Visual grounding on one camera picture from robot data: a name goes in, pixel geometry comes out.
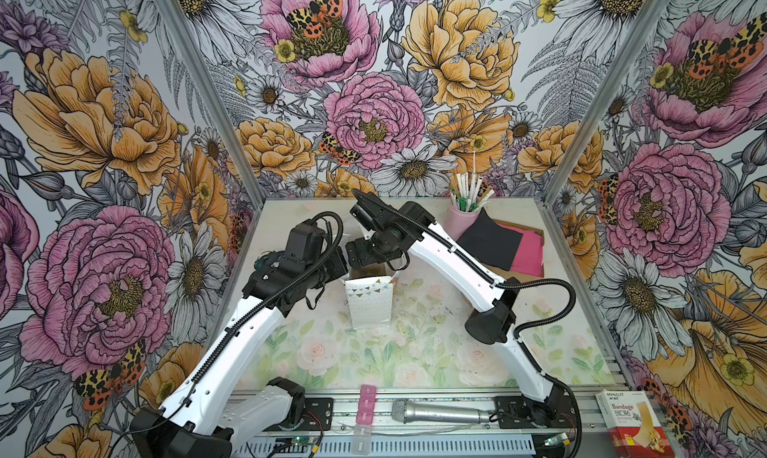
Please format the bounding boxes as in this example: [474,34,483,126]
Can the bandage box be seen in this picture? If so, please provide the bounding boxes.
[596,390,675,458]

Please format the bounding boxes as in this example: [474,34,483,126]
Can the brown cardboard sheet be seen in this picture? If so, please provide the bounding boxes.
[496,219,546,279]

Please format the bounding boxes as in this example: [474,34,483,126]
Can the white cartoon gift bag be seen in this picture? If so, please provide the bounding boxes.
[343,264,397,329]

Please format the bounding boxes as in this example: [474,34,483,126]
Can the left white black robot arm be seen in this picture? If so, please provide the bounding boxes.
[129,211,348,457]

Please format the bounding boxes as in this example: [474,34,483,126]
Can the bundle of wrapped straws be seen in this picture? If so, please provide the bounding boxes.
[449,152,495,213]

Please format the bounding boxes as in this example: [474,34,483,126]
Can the teal alarm clock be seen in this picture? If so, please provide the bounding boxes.
[254,252,273,271]

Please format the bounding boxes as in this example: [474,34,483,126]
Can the black napkin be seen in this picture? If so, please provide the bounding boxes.
[457,210,523,271]

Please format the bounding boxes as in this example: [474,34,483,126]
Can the pink napkin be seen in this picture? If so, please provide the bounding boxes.
[498,222,545,278]

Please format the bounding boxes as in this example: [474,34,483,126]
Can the pink straw holder cup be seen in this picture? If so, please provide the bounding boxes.
[443,205,479,241]

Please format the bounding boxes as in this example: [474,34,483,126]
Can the pink pill organizer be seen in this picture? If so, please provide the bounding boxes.
[352,384,378,456]

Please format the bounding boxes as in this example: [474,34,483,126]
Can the silver microphone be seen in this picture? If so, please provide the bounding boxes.
[391,400,491,424]

